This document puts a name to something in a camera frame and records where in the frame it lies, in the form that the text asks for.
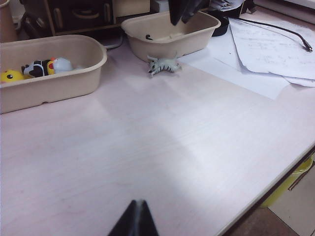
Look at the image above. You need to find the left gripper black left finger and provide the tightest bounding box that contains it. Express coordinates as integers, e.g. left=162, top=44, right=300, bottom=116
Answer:
left=107, top=199, right=140, bottom=236

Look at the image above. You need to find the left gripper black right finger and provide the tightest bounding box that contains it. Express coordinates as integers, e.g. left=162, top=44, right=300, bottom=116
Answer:
left=135, top=200, right=160, bottom=236

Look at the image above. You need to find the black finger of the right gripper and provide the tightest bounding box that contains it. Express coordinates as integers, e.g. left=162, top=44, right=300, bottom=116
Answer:
left=181, top=0, right=205, bottom=24
left=168, top=0, right=184, bottom=26

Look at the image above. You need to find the grey striped cat figure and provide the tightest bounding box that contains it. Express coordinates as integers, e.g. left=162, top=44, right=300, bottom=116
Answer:
left=147, top=51, right=182, bottom=79

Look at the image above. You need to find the black white blue penguin doll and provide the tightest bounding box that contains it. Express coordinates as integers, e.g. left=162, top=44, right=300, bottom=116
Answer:
left=21, top=57, right=86, bottom=77

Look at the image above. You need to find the yellow mouse doll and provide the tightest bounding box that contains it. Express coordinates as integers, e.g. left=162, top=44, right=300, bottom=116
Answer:
left=0, top=69, right=25, bottom=84

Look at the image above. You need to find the beige paper pulp box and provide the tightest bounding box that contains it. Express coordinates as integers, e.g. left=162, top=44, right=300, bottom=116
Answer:
left=121, top=10, right=221, bottom=62
left=0, top=34, right=108, bottom=115

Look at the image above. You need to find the small beige box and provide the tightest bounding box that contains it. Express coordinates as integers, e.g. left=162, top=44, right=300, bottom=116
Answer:
left=112, top=0, right=151, bottom=18

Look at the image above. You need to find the cardboard box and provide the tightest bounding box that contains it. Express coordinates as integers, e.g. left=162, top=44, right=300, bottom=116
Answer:
left=267, top=169, right=315, bottom=228

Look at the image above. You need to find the black round stand base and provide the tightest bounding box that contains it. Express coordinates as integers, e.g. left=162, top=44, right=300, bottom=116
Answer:
left=211, top=16, right=230, bottom=37

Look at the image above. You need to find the rolled paper stack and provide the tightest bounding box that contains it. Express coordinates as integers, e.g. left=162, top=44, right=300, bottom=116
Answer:
left=210, top=0, right=246, bottom=13

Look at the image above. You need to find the white paper sheet stack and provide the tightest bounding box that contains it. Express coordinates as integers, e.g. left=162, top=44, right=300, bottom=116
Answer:
left=227, top=16, right=315, bottom=87

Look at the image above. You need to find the large white paper sheet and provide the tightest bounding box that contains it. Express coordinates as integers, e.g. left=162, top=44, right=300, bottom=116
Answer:
left=177, top=36, right=292, bottom=100

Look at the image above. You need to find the wooden desk shelf organizer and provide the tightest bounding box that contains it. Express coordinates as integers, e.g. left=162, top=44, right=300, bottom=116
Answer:
left=43, top=0, right=173, bottom=36

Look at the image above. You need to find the yellow bin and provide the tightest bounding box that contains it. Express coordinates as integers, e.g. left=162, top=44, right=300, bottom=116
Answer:
left=260, top=154, right=315, bottom=207

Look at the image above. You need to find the white cable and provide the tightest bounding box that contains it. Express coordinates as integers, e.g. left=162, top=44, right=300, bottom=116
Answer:
left=102, top=33, right=124, bottom=50

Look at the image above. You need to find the black cable with plug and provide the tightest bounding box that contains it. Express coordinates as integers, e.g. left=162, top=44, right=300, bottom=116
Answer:
left=239, top=16, right=314, bottom=53

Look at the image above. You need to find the black cable bundle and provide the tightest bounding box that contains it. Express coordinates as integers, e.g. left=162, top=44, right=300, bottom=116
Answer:
left=20, top=11, right=49, bottom=39

